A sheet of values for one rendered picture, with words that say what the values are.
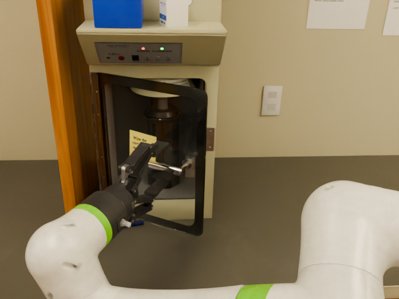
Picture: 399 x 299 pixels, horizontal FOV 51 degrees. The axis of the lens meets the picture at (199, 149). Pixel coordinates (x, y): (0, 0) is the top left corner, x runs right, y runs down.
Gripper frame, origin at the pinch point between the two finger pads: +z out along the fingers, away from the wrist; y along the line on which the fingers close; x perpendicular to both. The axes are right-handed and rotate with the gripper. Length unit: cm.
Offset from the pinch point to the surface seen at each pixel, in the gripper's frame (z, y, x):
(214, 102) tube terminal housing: 19.7, 10.8, -5.8
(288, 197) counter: 42, -26, -25
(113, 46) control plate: 1.0, 26.8, 11.7
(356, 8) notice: 83, 30, -32
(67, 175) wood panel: -5.8, -5.5, 23.0
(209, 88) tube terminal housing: 19.0, 14.5, -4.4
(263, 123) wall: 69, -13, -7
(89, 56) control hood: 0.9, 23.9, 18.3
